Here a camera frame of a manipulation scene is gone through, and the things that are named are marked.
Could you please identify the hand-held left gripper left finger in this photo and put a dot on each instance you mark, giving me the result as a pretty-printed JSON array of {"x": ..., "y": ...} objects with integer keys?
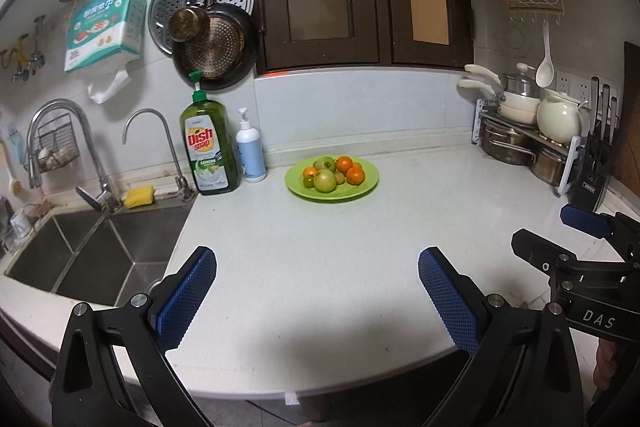
[{"x": 185, "y": 302}]

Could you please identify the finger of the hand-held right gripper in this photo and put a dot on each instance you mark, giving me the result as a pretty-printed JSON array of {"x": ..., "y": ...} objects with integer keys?
[
  {"x": 540, "y": 252},
  {"x": 582, "y": 219}
]

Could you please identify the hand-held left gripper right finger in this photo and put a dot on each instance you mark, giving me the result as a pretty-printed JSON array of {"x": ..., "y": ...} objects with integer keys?
[{"x": 450, "y": 302}]

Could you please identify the medium mandarin orange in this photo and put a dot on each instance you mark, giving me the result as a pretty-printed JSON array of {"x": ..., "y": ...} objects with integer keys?
[{"x": 355, "y": 177}]

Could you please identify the green plate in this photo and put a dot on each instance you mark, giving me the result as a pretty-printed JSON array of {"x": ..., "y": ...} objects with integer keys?
[{"x": 325, "y": 198}]

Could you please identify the brown longan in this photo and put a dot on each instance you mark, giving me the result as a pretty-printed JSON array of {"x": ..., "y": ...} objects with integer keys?
[{"x": 340, "y": 178}]

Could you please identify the small green tomato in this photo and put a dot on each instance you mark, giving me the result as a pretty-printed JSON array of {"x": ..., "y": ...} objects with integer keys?
[{"x": 308, "y": 182}]

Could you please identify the yellow-green apple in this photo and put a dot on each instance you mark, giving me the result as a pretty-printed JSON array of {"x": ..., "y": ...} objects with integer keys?
[{"x": 325, "y": 181}]

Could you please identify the large orange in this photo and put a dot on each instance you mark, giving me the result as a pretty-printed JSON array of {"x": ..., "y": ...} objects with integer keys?
[{"x": 344, "y": 163}]

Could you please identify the large green tomato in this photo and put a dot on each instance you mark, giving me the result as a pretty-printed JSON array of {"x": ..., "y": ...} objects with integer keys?
[{"x": 326, "y": 164}]

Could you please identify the person's right hand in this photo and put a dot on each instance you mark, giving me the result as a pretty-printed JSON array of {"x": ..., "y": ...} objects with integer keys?
[{"x": 606, "y": 364}]

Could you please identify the white pot rack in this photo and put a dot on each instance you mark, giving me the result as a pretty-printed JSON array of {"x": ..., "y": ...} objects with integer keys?
[{"x": 572, "y": 167}]

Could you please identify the black knife block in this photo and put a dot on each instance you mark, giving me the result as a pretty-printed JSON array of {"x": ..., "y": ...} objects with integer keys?
[{"x": 595, "y": 162}]

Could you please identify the small steel pot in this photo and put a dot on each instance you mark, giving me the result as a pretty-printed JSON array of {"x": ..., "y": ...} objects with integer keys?
[{"x": 547, "y": 167}]

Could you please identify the steel sink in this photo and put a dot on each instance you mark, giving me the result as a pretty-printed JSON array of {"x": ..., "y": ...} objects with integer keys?
[{"x": 100, "y": 257}]

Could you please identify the white teapot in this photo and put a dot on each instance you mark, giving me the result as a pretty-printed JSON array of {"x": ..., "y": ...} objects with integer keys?
[{"x": 557, "y": 119}]

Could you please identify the large steel pot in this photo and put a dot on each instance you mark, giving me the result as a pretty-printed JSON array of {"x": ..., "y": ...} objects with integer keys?
[{"x": 507, "y": 147}]

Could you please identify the yellow sponge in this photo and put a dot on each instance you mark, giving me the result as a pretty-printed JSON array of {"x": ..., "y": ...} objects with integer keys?
[{"x": 139, "y": 197}]

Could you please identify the white saucepan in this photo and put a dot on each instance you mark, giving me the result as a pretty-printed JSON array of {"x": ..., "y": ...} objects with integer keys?
[
  {"x": 515, "y": 114},
  {"x": 480, "y": 72}
]

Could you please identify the steel pot with lid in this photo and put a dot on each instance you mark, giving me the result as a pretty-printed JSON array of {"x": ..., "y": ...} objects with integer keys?
[{"x": 520, "y": 84}]

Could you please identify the white spoon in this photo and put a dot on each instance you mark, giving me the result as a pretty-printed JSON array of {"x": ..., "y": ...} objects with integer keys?
[{"x": 545, "y": 74}]

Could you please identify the green dish soap bottle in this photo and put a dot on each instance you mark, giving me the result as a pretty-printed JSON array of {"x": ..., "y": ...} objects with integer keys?
[{"x": 210, "y": 147}]

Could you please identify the white blue pump bottle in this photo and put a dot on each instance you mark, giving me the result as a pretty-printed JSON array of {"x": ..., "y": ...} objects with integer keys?
[{"x": 250, "y": 154}]

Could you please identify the white cup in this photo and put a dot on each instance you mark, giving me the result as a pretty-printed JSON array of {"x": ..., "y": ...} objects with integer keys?
[{"x": 20, "y": 223}]

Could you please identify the thin gooseneck faucet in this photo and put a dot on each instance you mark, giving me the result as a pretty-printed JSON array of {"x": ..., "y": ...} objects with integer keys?
[{"x": 150, "y": 111}]

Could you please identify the large steel faucet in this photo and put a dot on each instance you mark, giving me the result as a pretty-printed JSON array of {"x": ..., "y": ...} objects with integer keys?
[{"x": 60, "y": 104}]

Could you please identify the black frying pan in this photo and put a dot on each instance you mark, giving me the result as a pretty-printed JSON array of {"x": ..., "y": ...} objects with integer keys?
[{"x": 247, "y": 57}]

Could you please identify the copper perforated strainer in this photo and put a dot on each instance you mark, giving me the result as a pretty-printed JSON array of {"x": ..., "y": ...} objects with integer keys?
[{"x": 215, "y": 47}]

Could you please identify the brass ladle pot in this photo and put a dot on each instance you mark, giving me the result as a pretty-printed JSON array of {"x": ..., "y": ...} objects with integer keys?
[{"x": 189, "y": 24}]

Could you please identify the paper towel pack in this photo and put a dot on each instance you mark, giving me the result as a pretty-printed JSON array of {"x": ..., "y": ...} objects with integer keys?
[{"x": 105, "y": 27}]

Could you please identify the round steel steamer plate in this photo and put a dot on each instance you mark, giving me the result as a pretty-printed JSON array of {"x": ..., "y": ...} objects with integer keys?
[{"x": 165, "y": 7}]

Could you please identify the white wall outlets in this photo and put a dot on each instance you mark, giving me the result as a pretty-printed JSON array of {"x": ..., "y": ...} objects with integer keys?
[{"x": 575, "y": 84}]

